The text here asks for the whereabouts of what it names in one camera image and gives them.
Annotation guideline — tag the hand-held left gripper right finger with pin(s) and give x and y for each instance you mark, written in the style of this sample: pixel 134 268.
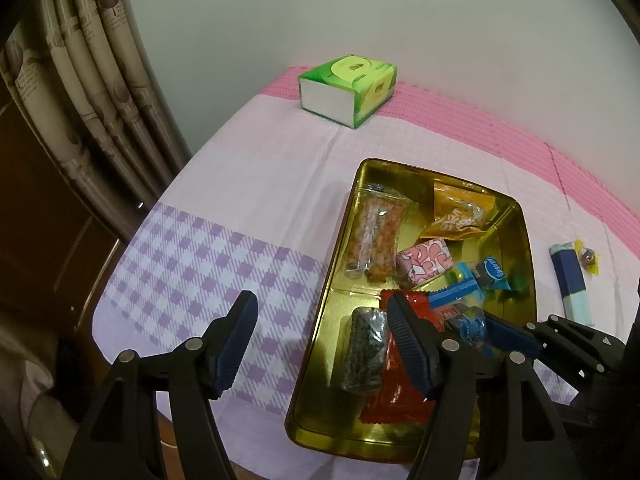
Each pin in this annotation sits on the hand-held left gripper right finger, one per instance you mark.
pixel 407 345

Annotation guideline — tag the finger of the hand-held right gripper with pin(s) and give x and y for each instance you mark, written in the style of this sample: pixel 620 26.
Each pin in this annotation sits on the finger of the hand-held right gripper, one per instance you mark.
pixel 510 337
pixel 575 345

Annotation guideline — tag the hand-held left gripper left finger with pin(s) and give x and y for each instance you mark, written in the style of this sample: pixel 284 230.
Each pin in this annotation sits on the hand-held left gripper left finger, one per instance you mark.
pixel 235 350

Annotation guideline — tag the dark grey snack packet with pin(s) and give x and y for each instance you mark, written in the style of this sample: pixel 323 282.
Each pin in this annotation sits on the dark grey snack packet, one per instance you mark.
pixel 362 355

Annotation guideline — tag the red snack packet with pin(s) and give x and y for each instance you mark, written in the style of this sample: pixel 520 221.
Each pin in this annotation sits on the red snack packet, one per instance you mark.
pixel 395 395

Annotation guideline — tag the light blue long packet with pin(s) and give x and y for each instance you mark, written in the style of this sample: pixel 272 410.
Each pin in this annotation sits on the light blue long packet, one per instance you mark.
pixel 465 272
pixel 450 292

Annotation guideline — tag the dark blue candy packet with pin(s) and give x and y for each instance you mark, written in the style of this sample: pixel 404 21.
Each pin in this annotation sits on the dark blue candy packet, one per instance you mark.
pixel 492 270

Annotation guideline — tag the gold tin tray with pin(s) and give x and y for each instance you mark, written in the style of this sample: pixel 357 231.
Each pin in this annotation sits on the gold tin tray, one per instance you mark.
pixel 320 410

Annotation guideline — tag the navy and teal packet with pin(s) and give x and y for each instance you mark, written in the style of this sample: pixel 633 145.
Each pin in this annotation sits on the navy and teal packet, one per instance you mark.
pixel 570 275

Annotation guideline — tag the pink patterned snack packet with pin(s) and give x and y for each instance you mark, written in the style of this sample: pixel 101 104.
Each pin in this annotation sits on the pink patterned snack packet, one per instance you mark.
pixel 425 260

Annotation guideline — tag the yellow wrapped candy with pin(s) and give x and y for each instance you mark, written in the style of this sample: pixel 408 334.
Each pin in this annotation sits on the yellow wrapped candy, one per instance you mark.
pixel 587 257

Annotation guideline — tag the beige cloth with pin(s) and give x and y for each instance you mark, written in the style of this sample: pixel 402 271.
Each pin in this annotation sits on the beige cloth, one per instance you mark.
pixel 25 385

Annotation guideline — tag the brown wooden cabinet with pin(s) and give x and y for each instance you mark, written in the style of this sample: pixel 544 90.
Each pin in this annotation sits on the brown wooden cabinet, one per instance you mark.
pixel 45 220

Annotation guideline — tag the green tissue box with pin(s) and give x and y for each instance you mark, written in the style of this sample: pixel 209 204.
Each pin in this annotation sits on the green tissue box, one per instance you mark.
pixel 340 100

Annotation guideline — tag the beige patterned curtain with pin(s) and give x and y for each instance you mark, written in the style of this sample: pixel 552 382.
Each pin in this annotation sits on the beige patterned curtain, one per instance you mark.
pixel 90 75

